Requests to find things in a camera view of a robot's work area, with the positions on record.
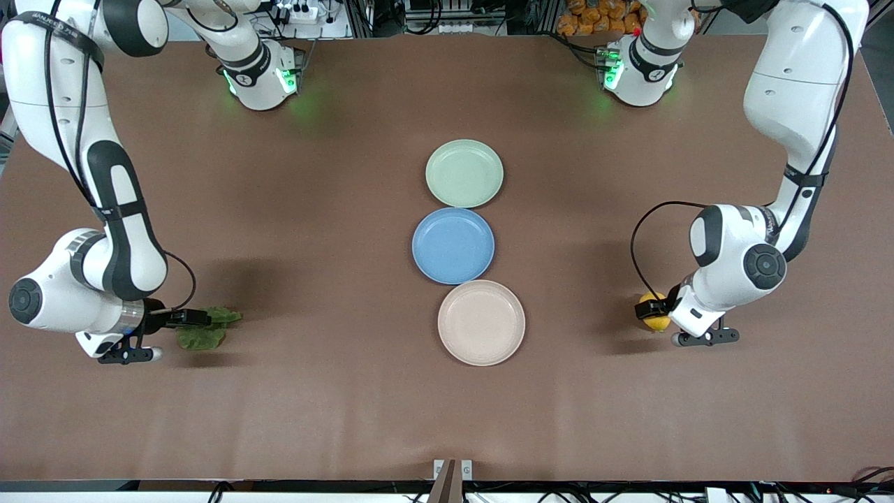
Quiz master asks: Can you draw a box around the yellow lemon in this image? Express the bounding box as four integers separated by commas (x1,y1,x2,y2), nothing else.
640,291,673,332

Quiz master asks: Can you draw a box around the green lettuce leaf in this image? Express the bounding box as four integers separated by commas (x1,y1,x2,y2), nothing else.
175,306,243,351

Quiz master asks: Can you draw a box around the beige round plate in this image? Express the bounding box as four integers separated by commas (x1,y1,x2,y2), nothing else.
437,279,526,367

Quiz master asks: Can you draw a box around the blue round plate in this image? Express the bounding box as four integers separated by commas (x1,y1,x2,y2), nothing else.
411,207,496,286

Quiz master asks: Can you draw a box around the light green round plate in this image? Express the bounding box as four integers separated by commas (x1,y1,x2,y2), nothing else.
425,139,504,209

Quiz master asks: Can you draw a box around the bag of oranges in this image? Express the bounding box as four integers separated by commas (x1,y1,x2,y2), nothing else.
557,0,647,37

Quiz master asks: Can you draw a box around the white power strip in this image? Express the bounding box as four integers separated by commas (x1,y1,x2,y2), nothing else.
276,2,320,23

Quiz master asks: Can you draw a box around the black equipment rack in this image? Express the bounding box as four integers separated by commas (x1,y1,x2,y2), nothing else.
349,0,559,37

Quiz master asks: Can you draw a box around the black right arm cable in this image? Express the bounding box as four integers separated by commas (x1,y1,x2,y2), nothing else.
43,10,198,312

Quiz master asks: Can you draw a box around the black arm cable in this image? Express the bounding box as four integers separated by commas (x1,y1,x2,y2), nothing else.
43,10,198,312
631,3,854,308

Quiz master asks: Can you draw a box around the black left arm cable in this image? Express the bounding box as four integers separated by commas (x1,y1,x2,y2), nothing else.
631,3,854,308

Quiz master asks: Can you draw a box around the aluminium profile frame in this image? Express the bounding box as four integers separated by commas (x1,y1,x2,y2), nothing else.
0,105,18,161

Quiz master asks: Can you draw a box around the dark cable bundle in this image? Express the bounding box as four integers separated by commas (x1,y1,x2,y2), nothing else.
849,467,894,500

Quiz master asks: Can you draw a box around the silver metal bracket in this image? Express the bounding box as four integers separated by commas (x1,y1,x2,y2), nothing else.
433,459,474,481

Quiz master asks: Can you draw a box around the brown tapered post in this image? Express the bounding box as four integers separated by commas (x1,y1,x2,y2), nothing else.
427,459,458,503

